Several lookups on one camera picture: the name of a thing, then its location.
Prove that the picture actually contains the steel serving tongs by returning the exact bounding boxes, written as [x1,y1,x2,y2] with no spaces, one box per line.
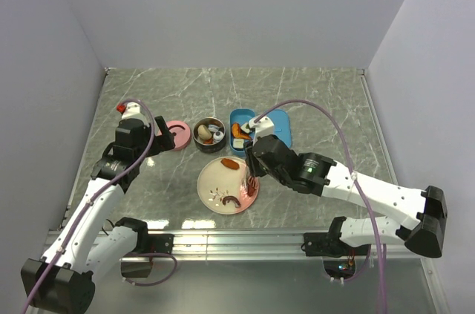
[242,166,259,197]

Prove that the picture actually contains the red chicken drumstick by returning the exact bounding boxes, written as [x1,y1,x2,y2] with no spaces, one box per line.
[245,177,258,197]

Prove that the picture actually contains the sushi roll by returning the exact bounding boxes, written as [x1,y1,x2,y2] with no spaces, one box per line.
[240,122,252,134]
[232,138,246,150]

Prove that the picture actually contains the beige round bun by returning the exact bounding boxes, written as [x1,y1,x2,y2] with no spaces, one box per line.
[197,124,212,141]

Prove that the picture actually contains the orange fried shrimp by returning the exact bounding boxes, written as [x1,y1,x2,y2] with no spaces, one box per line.
[231,122,252,141]

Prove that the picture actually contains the white round rice cake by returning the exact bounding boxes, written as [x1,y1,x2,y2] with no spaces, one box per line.
[208,124,220,132]

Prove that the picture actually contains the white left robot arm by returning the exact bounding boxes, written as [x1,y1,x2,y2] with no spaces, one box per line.
[21,111,174,313]

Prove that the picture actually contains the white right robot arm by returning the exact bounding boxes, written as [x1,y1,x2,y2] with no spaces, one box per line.
[244,135,448,258]

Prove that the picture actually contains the blue lunch box lid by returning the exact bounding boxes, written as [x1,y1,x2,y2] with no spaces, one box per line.
[267,109,292,148]

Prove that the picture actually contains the blue lunch box base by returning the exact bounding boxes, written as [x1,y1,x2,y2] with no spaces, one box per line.
[229,108,256,157]

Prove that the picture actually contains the pink round lid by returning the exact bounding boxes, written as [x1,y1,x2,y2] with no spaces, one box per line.
[166,120,192,151]

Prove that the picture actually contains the orange fried nugget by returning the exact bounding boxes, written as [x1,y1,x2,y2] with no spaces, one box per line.
[220,158,240,170]

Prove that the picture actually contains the round steel bowl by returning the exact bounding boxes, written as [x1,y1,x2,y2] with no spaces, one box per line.
[192,117,227,154]

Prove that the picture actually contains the pink and cream plate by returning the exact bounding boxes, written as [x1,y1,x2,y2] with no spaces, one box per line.
[197,157,260,215]

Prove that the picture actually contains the dark red octopus sausage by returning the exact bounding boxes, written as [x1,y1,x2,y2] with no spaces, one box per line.
[221,195,241,208]

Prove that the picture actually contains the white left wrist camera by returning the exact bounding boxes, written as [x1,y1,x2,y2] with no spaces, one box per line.
[116,102,146,123]

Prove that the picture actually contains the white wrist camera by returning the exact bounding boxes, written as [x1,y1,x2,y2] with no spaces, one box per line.
[248,117,275,143]
[116,102,146,123]

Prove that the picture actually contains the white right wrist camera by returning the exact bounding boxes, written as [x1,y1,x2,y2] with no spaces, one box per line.
[248,117,275,143]

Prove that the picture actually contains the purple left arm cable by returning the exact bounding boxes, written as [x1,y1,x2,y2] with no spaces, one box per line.
[20,97,155,314]

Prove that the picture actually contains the aluminium front rail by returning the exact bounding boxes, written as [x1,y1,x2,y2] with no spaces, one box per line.
[36,227,409,263]

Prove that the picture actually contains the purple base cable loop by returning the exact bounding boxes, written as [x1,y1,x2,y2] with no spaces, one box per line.
[124,251,180,287]

